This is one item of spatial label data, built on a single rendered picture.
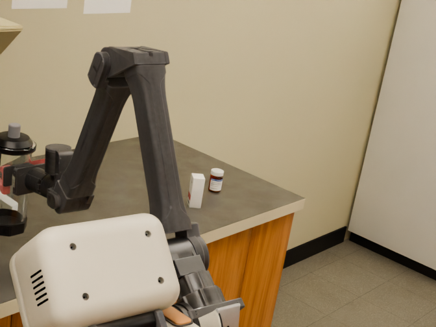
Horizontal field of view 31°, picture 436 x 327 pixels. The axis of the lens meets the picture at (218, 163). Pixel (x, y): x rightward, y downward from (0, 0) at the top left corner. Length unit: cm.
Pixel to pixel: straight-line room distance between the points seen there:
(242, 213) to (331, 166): 190
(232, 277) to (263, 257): 15
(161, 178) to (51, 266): 35
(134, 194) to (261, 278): 54
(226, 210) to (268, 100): 125
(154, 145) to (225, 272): 112
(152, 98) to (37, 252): 41
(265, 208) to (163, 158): 111
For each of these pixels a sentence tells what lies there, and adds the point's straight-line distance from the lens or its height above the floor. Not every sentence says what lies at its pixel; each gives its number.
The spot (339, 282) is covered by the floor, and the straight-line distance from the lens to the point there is 422.
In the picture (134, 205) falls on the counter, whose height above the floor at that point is 94.
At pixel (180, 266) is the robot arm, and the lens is 134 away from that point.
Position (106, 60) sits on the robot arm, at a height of 154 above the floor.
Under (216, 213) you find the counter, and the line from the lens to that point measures 236.
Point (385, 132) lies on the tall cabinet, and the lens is 443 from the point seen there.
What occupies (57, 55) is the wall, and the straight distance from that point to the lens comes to 261.
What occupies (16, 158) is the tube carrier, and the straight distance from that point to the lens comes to 187.
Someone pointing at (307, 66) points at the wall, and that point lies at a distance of 374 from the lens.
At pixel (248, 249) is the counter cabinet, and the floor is 80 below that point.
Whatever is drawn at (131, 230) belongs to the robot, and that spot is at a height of 138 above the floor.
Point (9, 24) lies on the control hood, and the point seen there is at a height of 151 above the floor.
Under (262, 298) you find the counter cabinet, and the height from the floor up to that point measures 57.
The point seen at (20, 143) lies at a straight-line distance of 186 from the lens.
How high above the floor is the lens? 188
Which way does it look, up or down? 20 degrees down
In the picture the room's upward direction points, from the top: 9 degrees clockwise
